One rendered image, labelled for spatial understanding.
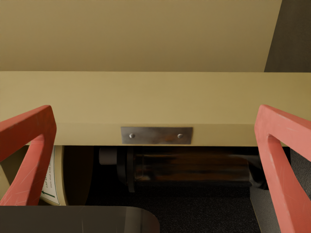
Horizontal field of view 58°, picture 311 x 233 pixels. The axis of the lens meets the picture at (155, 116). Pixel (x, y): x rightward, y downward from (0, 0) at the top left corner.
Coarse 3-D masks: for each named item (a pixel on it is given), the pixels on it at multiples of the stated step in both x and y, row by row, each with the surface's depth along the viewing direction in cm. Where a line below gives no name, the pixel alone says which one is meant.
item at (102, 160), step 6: (102, 150) 42; (108, 150) 42; (114, 150) 42; (120, 150) 39; (102, 156) 42; (108, 156) 42; (114, 156) 42; (120, 156) 39; (102, 162) 42; (108, 162) 42; (114, 162) 42; (120, 162) 39; (120, 168) 39; (120, 174) 40; (120, 180) 41
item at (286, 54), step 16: (288, 0) 55; (304, 0) 50; (288, 16) 55; (304, 16) 50; (288, 32) 55; (304, 32) 49; (272, 48) 63; (288, 48) 55; (304, 48) 49; (272, 64) 63; (288, 64) 55; (304, 64) 49
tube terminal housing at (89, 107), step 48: (0, 96) 31; (48, 96) 31; (96, 96) 31; (144, 96) 31; (192, 96) 31; (240, 96) 31; (288, 96) 31; (96, 144) 29; (144, 144) 29; (192, 144) 29; (240, 144) 29; (0, 192) 33
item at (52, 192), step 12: (60, 156) 35; (72, 156) 50; (84, 156) 51; (48, 168) 36; (60, 168) 35; (72, 168) 50; (84, 168) 51; (48, 180) 36; (60, 180) 35; (72, 180) 48; (84, 180) 49; (48, 192) 37; (60, 192) 36; (72, 192) 47; (84, 192) 48; (60, 204) 37; (72, 204) 44; (84, 204) 46
